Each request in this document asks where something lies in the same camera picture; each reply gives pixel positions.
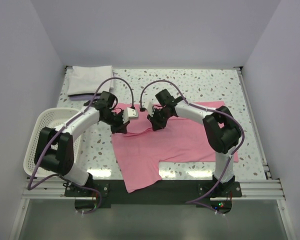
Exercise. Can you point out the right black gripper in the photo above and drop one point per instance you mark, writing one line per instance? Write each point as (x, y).
(156, 120)

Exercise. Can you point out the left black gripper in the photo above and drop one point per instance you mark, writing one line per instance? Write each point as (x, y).
(121, 124)

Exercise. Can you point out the pink t shirt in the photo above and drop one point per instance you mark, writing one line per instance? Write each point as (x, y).
(140, 151)

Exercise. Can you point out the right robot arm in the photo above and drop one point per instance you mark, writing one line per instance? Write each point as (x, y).
(223, 132)

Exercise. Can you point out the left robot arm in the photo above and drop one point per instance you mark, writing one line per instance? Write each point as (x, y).
(55, 146)

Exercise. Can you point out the folded purple t shirt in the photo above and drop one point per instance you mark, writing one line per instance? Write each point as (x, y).
(88, 98)

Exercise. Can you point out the folded white t shirt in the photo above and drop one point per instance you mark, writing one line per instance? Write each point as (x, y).
(86, 80)

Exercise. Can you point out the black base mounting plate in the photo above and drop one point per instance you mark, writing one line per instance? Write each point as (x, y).
(106, 193)

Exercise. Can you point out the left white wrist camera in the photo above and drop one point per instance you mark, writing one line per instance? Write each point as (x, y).
(129, 114)

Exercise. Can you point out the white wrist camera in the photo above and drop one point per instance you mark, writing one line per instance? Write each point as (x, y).
(129, 114)
(148, 107)

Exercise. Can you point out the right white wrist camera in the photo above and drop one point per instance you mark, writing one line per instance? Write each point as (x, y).
(148, 107)

